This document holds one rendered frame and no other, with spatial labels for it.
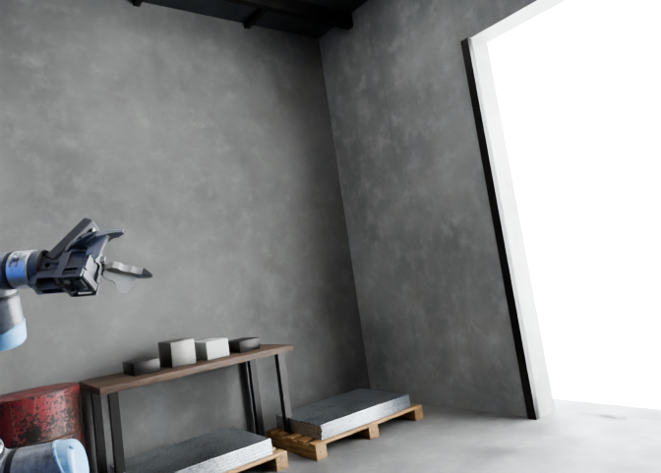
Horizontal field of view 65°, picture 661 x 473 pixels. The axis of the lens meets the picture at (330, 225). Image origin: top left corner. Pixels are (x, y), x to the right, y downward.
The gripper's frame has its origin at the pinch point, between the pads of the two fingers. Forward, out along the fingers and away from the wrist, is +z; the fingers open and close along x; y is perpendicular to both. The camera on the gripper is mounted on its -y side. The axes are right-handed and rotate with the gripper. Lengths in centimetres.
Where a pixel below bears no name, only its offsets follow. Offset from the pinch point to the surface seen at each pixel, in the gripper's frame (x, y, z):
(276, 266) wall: -365, -249, -42
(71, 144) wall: -202, -279, -194
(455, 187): -281, -264, 139
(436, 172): -284, -288, 125
